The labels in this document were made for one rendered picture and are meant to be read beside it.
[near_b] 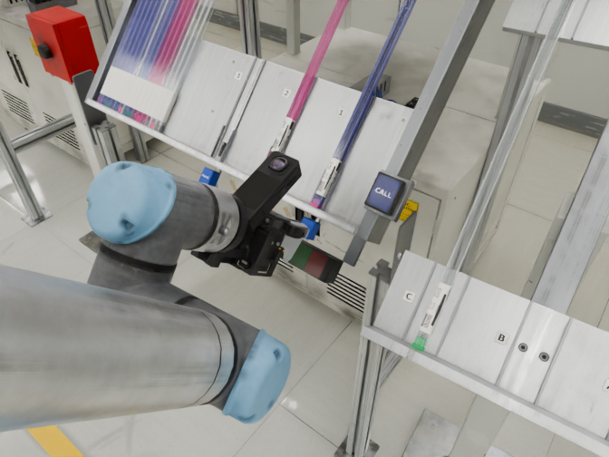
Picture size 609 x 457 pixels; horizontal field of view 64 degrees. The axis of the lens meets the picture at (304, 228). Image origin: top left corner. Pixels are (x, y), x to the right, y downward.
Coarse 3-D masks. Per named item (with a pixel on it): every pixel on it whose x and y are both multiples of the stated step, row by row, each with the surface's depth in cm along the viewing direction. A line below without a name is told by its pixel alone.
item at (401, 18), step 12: (408, 0) 72; (408, 12) 72; (396, 24) 72; (396, 36) 72; (384, 48) 73; (384, 60) 72; (372, 72) 73; (372, 84) 73; (360, 96) 73; (360, 108) 73; (360, 120) 74; (348, 132) 74; (348, 144) 74; (336, 156) 74
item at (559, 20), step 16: (560, 16) 57; (560, 32) 56; (544, 48) 57; (544, 64) 56; (528, 80) 57; (528, 96) 56; (512, 112) 57; (512, 128) 56; (512, 144) 56; (496, 160) 56; (496, 176) 56; (480, 192) 56; (480, 208) 56; (464, 224) 56; (464, 240) 56; (464, 256) 56; (448, 272) 56; (416, 336) 56
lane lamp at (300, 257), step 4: (300, 244) 78; (300, 248) 77; (304, 248) 77; (308, 248) 77; (296, 252) 78; (300, 252) 77; (304, 252) 77; (308, 252) 77; (296, 256) 78; (300, 256) 77; (304, 256) 77; (308, 256) 77; (292, 260) 78; (296, 260) 78; (300, 260) 77; (304, 260) 77; (296, 264) 77; (300, 264) 77; (304, 264) 77
